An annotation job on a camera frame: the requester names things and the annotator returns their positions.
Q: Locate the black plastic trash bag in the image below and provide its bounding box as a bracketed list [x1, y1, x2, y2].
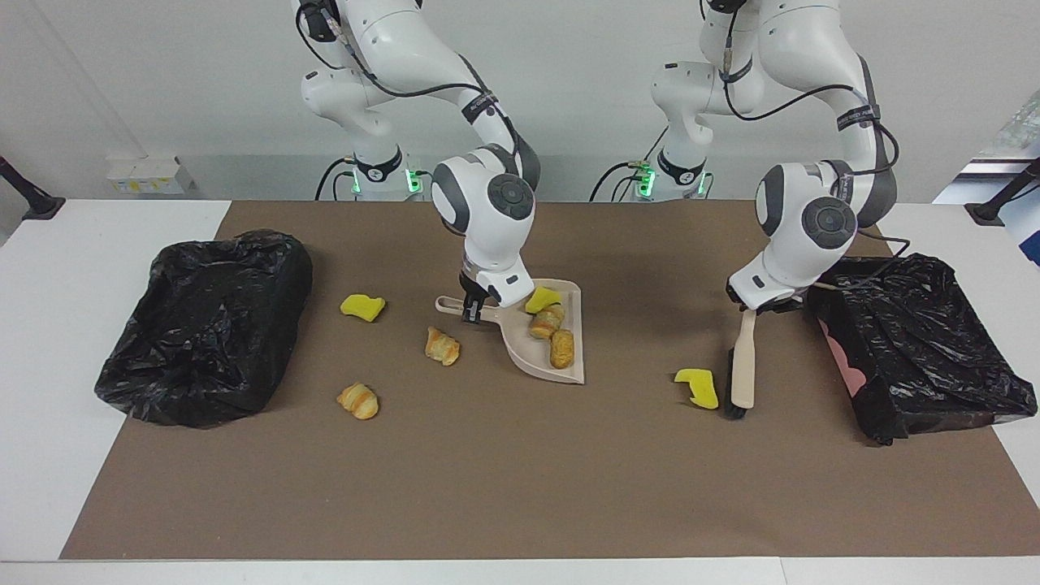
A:
[94, 230, 314, 430]
[806, 253, 1038, 446]

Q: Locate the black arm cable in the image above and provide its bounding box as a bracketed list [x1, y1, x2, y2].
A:
[700, 0, 912, 292]
[292, 0, 537, 163]

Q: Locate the blue white panel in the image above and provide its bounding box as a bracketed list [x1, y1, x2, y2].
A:
[1006, 203, 1040, 267]

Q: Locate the beige plastic dustpan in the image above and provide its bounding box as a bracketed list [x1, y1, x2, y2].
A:
[435, 279, 586, 385]

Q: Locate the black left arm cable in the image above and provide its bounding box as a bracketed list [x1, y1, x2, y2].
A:
[700, 0, 912, 292]

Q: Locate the brown table mat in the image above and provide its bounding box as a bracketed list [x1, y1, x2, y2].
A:
[59, 200, 1040, 561]

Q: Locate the black camera stand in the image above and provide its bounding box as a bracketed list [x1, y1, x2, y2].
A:
[0, 156, 66, 221]
[964, 157, 1040, 227]

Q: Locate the beige hand brush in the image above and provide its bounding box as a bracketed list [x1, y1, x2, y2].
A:
[723, 309, 758, 420]

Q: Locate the white tissue box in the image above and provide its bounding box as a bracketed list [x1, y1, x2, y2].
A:
[106, 156, 196, 196]

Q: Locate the patterned poster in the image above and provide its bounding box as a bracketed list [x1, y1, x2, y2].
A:
[993, 110, 1040, 157]

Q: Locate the pink bin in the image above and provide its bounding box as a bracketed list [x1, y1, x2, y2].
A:
[816, 318, 869, 400]

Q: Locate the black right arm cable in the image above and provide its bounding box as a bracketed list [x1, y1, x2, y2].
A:
[292, 0, 537, 163]

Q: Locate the beige bread chunk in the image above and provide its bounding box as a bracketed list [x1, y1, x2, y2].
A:
[528, 304, 566, 340]

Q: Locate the black base cable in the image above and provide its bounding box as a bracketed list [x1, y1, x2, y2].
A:
[590, 157, 651, 202]
[314, 157, 354, 202]

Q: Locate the toy croissant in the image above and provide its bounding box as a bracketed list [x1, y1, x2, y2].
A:
[425, 327, 462, 367]
[337, 382, 380, 421]

